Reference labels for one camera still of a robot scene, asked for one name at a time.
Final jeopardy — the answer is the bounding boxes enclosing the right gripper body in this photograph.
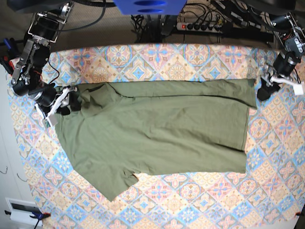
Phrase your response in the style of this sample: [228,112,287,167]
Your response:
[34,85,78,119]

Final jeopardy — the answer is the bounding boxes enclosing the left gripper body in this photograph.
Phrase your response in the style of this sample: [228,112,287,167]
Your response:
[261,64,302,86]

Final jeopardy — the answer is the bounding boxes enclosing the green t-shirt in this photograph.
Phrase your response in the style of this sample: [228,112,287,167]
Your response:
[55,79,256,201]

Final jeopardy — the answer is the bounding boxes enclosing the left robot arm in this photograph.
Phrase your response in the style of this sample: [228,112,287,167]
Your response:
[244,0,305,102]

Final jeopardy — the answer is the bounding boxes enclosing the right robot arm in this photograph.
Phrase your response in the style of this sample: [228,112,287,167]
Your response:
[11,1,81,119]

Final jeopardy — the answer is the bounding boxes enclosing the upper left table clamp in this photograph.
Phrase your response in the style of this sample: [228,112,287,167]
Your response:
[0,38,17,75]

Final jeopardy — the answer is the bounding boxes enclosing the table clamp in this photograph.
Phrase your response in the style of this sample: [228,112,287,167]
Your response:
[4,210,51,221]
[0,38,17,75]
[295,212,305,217]

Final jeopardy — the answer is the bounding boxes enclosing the white power strip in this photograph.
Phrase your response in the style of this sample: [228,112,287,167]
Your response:
[176,22,221,33]

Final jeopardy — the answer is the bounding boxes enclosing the patterned tablecloth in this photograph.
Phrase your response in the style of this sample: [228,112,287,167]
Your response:
[8,44,305,229]

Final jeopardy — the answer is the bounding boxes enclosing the white floor outlet box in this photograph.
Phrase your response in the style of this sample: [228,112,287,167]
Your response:
[5,198,40,229]

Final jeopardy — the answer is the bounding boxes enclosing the lower left table clamp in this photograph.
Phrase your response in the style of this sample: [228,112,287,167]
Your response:
[4,210,51,221]

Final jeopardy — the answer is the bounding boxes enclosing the lower right table clamp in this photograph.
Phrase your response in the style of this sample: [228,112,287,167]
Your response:
[295,212,305,217]

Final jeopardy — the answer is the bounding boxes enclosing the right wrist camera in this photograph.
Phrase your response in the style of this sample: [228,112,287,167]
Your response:
[45,115,58,127]

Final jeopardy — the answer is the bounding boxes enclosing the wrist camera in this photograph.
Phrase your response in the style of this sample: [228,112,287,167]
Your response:
[45,115,58,127]
[293,82,305,96]

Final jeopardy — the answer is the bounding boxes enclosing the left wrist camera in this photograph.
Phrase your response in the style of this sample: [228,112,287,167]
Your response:
[293,82,305,96]

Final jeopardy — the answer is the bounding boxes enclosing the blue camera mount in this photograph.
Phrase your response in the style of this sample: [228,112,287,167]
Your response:
[113,0,187,15]

